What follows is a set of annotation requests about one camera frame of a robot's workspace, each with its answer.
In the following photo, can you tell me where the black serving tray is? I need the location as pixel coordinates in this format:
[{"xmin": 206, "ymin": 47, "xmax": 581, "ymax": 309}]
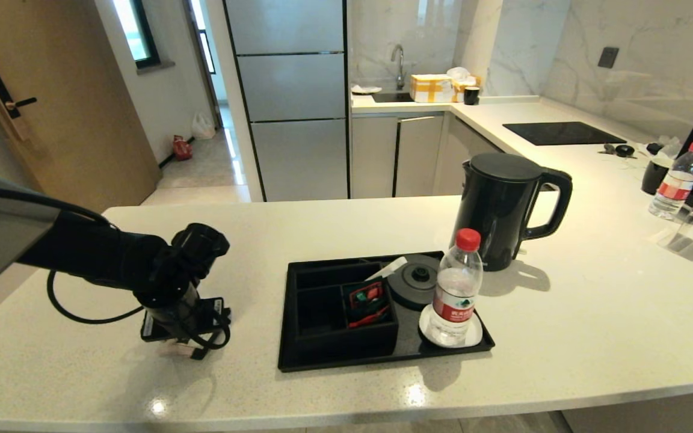
[{"xmin": 277, "ymin": 251, "xmax": 496, "ymax": 372}]

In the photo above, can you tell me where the clear water bottle red cap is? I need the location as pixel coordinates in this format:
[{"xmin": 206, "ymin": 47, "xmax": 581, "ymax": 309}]
[
  {"xmin": 428, "ymin": 228, "xmax": 484, "ymax": 348},
  {"xmin": 648, "ymin": 141, "xmax": 693, "ymax": 220}
]

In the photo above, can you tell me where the brown wooden door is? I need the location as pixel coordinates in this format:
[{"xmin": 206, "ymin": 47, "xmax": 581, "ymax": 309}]
[{"xmin": 0, "ymin": 0, "xmax": 164, "ymax": 214}]

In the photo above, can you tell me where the white tea bag packet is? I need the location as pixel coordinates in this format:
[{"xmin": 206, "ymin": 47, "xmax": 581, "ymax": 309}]
[{"xmin": 159, "ymin": 340, "xmax": 196, "ymax": 358}]

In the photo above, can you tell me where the white round coaster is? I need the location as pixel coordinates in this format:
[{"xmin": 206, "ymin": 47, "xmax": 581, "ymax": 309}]
[{"xmin": 418, "ymin": 304, "xmax": 483, "ymax": 349}]

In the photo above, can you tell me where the chrome sink faucet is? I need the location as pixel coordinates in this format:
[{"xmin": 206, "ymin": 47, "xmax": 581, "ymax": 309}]
[{"xmin": 390, "ymin": 45, "xmax": 406, "ymax": 91}]

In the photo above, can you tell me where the white plastic bag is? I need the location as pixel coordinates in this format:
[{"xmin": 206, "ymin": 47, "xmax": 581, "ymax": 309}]
[{"xmin": 192, "ymin": 112, "xmax": 217, "ymax": 141}]

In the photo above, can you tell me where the black divided organizer box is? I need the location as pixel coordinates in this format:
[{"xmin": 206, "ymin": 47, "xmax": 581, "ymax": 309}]
[{"xmin": 291, "ymin": 260, "xmax": 399, "ymax": 361}]

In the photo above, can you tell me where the white paper stick packet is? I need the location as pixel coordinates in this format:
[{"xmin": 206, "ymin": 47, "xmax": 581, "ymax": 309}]
[{"xmin": 365, "ymin": 257, "xmax": 408, "ymax": 282}]

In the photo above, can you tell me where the grey cabinet door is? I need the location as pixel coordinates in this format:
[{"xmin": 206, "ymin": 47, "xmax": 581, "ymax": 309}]
[
  {"xmin": 351, "ymin": 117, "xmax": 398, "ymax": 199},
  {"xmin": 396, "ymin": 115, "xmax": 446, "ymax": 198}
]

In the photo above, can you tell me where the grey corner cabinet front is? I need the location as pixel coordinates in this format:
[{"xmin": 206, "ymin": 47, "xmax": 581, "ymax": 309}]
[{"xmin": 434, "ymin": 116, "xmax": 504, "ymax": 196}]

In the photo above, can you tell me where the dark green and red box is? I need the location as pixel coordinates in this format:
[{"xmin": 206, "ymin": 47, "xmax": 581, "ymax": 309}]
[{"xmin": 346, "ymin": 281, "xmax": 390, "ymax": 313}]

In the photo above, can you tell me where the black electric kettle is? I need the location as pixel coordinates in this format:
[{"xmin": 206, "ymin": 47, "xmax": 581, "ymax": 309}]
[{"xmin": 450, "ymin": 152, "xmax": 573, "ymax": 272}]

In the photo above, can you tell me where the clear plastic wrap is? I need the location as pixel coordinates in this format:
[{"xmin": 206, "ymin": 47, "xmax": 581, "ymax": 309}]
[{"xmin": 636, "ymin": 137, "xmax": 682, "ymax": 163}]

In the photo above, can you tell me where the black round kettle base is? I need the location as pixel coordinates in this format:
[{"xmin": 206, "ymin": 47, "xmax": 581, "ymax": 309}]
[{"xmin": 387, "ymin": 254, "xmax": 443, "ymax": 312}]

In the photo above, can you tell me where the silver refrigerator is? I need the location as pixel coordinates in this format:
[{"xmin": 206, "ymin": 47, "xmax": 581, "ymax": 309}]
[{"xmin": 223, "ymin": 0, "xmax": 350, "ymax": 202}]

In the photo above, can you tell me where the black door lock handle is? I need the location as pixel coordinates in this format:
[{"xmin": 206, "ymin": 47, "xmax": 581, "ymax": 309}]
[{"xmin": 0, "ymin": 69, "xmax": 39, "ymax": 142}]

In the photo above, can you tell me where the dark framed window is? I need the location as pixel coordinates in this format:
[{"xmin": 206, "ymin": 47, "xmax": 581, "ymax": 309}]
[{"xmin": 112, "ymin": 0, "xmax": 162, "ymax": 71}]

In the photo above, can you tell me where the black mug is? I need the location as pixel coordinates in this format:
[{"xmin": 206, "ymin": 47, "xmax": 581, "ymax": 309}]
[{"xmin": 642, "ymin": 158, "xmax": 673, "ymax": 195}]

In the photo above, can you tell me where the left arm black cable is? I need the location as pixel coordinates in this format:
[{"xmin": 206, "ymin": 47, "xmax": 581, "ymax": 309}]
[{"xmin": 46, "ymin": 269, "xmax": 230, "ymax": 351}]

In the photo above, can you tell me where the black induction cooktop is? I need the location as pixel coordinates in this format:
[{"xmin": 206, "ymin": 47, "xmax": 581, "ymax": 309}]
[{"xmin": 503, "ymin": 121, "xmax": 627, "ymax": 146}]

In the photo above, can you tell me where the red orange packet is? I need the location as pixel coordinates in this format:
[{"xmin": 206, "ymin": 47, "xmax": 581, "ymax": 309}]
[{"xmin": 348, "ymin": 306, "xmax": 393, "ymax": 329}]

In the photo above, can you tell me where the yellow white cardboard box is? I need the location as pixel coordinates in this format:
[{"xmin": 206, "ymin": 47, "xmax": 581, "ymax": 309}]
[{"xmin": 410, "ymin": 74, "xmax": 455, "ymax": 103}]

